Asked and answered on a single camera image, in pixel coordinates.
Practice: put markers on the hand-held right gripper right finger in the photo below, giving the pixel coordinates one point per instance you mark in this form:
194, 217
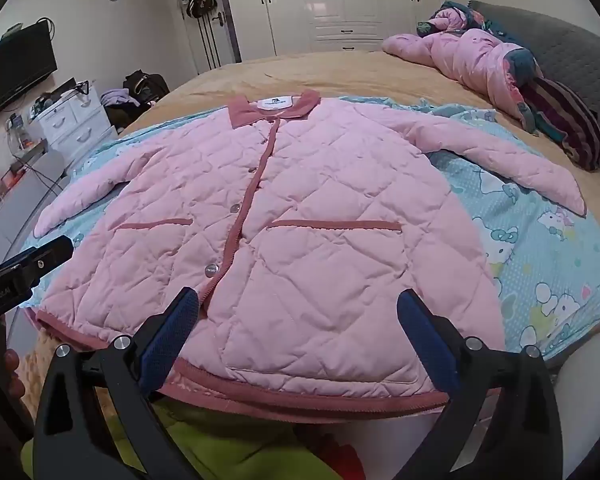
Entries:
425, 340

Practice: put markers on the green fleece clothing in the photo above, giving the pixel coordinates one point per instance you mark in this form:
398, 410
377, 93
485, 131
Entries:
240, 440

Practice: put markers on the black bag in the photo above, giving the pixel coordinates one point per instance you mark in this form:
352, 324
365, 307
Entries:
145, 85

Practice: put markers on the pink quilted jacket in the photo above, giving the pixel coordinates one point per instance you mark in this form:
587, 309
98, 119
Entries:
305, 235

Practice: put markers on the white drawer cabinet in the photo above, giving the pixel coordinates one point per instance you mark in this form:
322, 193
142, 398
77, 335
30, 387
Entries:
75, 120

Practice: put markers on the pink floral comforter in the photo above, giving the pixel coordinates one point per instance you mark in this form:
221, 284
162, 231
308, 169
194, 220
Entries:
470, 60

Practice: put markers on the tan bed blanket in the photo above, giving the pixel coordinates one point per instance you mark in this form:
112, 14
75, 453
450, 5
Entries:
380, 75

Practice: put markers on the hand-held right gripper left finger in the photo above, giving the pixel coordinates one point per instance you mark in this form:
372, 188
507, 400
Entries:
167, 340

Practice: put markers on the white wardrobe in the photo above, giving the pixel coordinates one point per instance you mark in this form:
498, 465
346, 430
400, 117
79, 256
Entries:
360, 0

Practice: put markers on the white smooth object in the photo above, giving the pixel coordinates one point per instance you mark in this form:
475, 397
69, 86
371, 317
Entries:
590, 385

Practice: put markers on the person's left hand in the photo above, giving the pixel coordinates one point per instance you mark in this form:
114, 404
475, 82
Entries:
15, 380

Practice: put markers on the purple cloth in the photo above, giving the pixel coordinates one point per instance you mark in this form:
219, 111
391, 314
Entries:
115, 96

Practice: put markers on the blue cartoon printed blanket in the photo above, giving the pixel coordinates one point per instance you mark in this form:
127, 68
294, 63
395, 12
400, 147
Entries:
530, 240

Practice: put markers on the black flat television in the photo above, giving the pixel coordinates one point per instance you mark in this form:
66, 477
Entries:
15, 70

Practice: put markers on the dark striped pillow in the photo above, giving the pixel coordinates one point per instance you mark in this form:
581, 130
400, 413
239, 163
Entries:
565, 115

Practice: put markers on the grey padded headboard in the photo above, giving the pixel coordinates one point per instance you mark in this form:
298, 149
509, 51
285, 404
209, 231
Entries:
570, 55

